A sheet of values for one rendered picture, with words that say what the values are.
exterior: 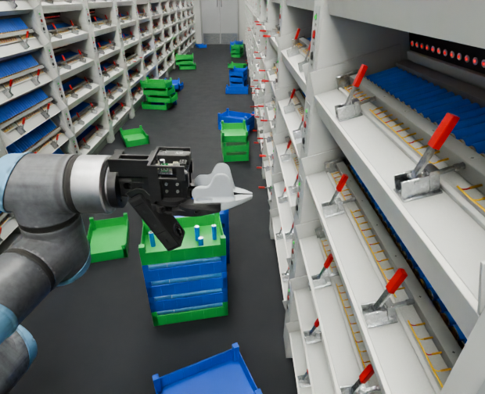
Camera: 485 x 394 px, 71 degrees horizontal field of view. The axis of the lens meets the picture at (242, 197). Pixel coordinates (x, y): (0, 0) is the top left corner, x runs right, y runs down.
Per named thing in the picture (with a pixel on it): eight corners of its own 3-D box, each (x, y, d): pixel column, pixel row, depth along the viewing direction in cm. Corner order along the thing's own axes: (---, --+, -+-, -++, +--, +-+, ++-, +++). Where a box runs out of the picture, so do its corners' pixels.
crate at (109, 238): (92, 229, 192) (88, 217, 188) (129, 223, 197) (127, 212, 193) (85, 263, 168) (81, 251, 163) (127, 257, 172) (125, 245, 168)
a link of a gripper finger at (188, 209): (220, 209, 50) (159, 207, 49) (220, 217, 50) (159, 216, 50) (221, 192, 54) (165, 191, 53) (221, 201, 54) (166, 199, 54)
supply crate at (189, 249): (141, 266, 120) (138, 248, 116) (145, 231, 137) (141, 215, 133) (226, 256, 124) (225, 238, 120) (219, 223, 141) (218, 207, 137)
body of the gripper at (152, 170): (188, 167, 47) (100, 165, 47) (191, 219, 51) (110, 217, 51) (195, 146, 54) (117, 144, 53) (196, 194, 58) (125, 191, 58)
